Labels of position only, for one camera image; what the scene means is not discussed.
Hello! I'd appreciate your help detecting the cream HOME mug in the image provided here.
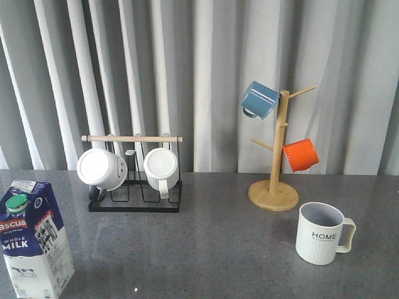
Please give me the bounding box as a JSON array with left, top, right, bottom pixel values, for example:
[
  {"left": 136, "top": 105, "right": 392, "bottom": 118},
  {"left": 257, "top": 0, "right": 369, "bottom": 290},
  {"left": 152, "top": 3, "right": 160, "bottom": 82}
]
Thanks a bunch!
[{"left": 296, "top": 202, "right": 357, "bottom": 265}]

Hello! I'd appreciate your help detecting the blue white milk carton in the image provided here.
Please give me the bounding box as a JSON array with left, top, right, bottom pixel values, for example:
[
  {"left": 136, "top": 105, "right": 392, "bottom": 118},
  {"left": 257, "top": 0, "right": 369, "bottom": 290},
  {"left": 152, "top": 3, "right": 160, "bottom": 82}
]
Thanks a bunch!
[{"left": 1, "top": 181, "right": 75, "bottom": 298}]

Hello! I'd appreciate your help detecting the white ribbed mug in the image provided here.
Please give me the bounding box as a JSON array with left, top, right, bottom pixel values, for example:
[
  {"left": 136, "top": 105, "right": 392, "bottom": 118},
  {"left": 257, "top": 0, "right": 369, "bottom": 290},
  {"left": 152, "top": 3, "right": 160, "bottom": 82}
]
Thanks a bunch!
[{"left": 144, "top": 148, "right": 178, "bottom": 199}]

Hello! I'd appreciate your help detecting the blue enamel mug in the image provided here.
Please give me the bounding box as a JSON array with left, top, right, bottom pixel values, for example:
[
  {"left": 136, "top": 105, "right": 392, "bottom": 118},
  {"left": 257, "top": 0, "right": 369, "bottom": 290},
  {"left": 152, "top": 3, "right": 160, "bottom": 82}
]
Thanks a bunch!
[{"left": 241, "top": 81, "right": 280, "bottom": 119}]

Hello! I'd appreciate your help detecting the wooden mug tree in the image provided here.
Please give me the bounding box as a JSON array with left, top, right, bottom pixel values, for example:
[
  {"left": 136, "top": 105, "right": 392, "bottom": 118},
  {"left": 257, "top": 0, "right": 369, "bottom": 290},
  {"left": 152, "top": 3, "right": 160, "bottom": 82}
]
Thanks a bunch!
[{"left": 248, "top": 85, "right": 317, "bottom": 212}]

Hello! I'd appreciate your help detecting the white smiley face mug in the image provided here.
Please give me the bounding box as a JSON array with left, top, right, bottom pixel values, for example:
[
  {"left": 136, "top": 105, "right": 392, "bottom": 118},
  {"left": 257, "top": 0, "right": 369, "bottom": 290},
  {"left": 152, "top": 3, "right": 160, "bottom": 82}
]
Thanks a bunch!
[{"left": 77, "top": 148, "right": 128, "bottom": 202}]

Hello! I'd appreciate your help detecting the orange enamel mug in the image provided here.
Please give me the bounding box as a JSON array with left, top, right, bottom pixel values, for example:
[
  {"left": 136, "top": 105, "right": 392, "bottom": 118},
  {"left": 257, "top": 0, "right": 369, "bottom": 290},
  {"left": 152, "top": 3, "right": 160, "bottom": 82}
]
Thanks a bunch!
[{"left": 282, "top": 138, "right": 319, "bottom": 172}]

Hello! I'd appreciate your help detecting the grey pleated curtain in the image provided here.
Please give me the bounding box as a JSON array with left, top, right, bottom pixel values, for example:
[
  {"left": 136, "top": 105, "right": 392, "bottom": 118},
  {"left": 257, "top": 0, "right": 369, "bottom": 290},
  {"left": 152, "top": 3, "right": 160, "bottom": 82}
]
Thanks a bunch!
[{"left": 1, "top": 1, "right": 398, "bottom": 175}]

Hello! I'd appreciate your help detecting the black wire mug rack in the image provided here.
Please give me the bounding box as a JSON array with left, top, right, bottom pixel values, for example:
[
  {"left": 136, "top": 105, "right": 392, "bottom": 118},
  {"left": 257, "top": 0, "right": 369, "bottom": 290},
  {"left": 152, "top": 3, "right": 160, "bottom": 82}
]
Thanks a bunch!
[{"left": 81, "top": 135, "right": 183, "bottom": 213}]

